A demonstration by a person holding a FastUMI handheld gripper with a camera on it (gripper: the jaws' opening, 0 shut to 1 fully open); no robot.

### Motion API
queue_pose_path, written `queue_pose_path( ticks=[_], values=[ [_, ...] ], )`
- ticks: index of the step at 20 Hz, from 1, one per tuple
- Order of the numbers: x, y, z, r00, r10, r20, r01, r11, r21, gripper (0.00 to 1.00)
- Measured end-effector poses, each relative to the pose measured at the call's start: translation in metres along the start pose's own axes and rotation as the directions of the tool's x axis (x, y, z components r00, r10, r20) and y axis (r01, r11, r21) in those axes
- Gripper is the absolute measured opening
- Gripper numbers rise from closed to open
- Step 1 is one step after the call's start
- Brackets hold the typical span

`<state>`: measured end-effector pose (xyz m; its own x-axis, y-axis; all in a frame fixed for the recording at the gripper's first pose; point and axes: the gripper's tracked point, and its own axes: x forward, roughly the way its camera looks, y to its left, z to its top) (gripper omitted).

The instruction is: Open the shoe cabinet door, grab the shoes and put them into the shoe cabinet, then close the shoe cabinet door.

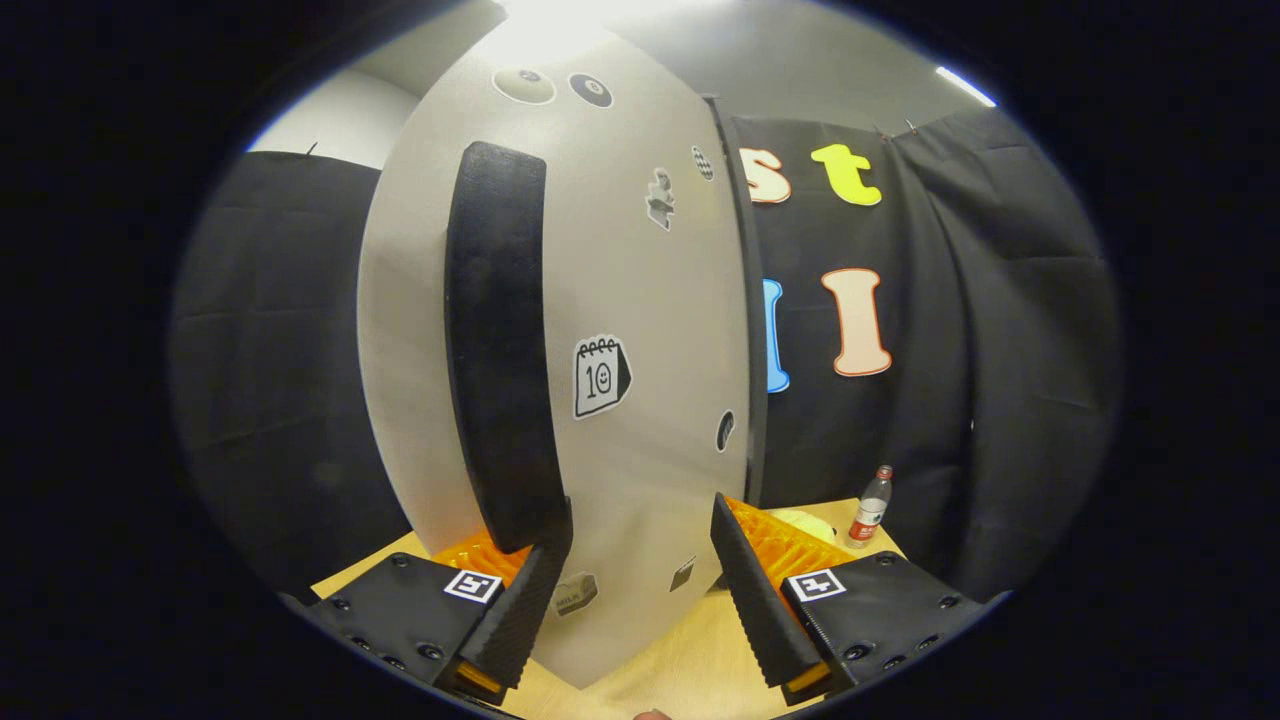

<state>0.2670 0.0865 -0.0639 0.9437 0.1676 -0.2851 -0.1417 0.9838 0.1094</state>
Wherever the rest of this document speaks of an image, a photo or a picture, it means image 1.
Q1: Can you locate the yellow soft toy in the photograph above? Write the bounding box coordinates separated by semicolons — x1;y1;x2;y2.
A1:
770;508;837;546

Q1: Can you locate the beige shoe cabinet door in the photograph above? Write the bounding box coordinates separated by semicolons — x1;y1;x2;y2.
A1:
357;30;751;691

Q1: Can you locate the dark grey shoe cabinet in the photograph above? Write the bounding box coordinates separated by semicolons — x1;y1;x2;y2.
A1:
705;95;769;511

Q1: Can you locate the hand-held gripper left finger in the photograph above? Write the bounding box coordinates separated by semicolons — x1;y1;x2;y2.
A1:
300;515;573;706

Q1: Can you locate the black door handle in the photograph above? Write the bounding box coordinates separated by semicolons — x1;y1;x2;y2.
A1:
445;141;571;554

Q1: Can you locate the red label plastic bottle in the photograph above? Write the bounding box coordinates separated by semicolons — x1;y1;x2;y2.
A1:
848;465;894;549

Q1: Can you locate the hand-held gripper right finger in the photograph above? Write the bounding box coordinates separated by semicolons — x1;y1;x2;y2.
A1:
710;492;986;706

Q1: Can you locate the black backdrop cloth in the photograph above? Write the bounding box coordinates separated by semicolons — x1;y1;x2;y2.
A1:
170;105;1126;601

